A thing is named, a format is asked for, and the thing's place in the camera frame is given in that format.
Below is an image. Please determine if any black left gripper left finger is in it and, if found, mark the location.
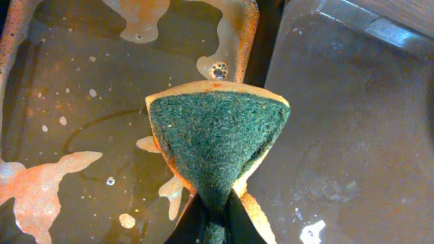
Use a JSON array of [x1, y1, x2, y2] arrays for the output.
[[164, 194, 207, 244]]

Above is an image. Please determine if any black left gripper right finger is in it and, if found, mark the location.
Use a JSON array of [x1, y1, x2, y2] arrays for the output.
[[223, 190, 266, 244]]

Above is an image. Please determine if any large brown serving tray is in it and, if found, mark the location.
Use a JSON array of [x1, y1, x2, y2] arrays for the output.
[[246, 1, 433, 243]]

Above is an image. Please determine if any small black water tray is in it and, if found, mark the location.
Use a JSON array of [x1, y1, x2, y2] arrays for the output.
[[0, 0, 285, 244]]

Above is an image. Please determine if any green and yellow sponge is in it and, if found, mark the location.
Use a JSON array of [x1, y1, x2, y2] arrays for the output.
[[137, 81, 291, 243]]

